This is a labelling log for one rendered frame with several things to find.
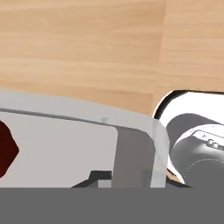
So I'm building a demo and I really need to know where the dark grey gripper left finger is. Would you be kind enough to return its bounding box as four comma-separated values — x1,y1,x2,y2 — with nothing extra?
71,170,114,189

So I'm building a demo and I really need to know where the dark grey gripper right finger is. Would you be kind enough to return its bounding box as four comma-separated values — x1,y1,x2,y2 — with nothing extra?
141,170,193,189

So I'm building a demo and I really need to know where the white and black round object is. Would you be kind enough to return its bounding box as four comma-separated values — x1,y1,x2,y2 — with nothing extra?
152,89,224,189

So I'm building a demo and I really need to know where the dark red food piece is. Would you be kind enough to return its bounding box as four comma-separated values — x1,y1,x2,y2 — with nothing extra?
0,120,20,179

